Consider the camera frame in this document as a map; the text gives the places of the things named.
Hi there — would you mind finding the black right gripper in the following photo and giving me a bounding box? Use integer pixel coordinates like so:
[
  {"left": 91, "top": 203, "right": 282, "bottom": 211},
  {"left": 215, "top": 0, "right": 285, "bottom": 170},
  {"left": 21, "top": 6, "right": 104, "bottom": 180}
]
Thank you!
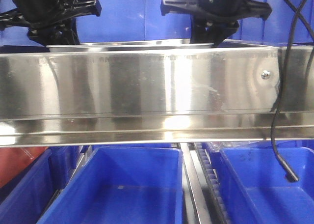
[{"left": 160, "top": 0, "right": 272, "bottom": 47}]

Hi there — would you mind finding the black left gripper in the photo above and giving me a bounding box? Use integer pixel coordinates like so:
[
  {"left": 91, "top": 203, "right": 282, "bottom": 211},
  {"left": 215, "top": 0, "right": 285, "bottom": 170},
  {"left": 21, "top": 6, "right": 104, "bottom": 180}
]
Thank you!
[{"left": 0, "top": 0, "right": 102, "bottom": 45}]

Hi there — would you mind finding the silver steel tray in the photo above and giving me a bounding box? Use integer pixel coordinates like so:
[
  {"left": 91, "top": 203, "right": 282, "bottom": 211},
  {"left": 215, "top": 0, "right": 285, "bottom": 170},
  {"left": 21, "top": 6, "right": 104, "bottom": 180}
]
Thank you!
[{"left": 47, "top": 39, "right": 213, "bottom": 52}]

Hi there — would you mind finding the ribbed blue upper crate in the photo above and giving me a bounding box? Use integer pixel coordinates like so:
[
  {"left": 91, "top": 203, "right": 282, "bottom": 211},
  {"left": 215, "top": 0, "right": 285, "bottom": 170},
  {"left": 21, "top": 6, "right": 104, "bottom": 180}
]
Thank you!
[{"left": 232, "top": 0, "right": 314, "bottom": 43}]

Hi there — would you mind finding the large blue upper bin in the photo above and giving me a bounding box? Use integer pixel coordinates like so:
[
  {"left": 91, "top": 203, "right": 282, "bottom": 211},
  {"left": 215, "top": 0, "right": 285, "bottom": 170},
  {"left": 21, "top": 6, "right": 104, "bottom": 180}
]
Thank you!
[{"left": 0, "top": 0, "right": 190, "bottom": 45}]

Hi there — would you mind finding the red package in bin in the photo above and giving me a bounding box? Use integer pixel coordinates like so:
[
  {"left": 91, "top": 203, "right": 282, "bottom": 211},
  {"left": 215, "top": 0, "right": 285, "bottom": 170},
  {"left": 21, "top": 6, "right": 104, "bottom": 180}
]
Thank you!
[{"left": 0, "top": 146, "right": 49, "bottom": 188}]

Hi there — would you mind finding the blue lower right bin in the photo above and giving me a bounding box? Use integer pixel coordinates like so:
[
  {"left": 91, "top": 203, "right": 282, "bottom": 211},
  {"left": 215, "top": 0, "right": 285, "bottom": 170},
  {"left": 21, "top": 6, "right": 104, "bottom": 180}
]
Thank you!
[{"left": 215, "top": 147, "right": 314, "bottom": 224}]

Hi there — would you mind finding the blue lower centre bin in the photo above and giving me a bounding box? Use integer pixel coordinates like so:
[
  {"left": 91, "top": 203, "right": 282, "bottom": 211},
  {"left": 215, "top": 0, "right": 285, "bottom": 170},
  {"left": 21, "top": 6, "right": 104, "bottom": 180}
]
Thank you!
[{"left": 39, "top": 147, "right": 183, "bottom": 224}]

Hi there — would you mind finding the roller conveyor track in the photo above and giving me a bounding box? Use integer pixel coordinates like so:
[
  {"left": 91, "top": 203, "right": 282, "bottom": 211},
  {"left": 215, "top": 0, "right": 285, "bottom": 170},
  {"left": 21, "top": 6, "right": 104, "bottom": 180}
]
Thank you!
[{"left": 178, "top": 142, "right": 231, "bottom": 224}]

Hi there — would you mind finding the blue lower left bin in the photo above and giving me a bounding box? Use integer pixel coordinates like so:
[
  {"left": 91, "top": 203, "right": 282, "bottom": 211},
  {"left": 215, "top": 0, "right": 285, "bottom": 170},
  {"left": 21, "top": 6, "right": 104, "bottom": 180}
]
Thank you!
[{"left": 0, "top": 146, "right": 80, "bottom": 224}]

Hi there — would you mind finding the rail screw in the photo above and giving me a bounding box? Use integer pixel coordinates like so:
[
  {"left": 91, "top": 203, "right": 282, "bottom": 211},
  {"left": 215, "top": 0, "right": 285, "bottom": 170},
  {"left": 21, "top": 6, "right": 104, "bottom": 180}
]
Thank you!
[{"left": 261, "top": 70, "right": 271, "bottom": 80}]

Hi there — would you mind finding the stainless steel shelf rail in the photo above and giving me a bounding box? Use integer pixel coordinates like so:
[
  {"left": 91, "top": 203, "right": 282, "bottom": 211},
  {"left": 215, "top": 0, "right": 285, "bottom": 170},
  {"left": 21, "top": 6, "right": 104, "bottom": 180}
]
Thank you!
[{"left": 0, "top": 45, "right": 314, "bottom": 148}]

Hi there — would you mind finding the black cable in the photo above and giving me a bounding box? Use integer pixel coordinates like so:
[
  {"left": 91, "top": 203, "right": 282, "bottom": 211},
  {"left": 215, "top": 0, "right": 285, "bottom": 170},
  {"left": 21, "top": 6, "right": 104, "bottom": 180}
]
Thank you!
[{"left": 271, "top": 0, "right": 314, "bottom": 183}]

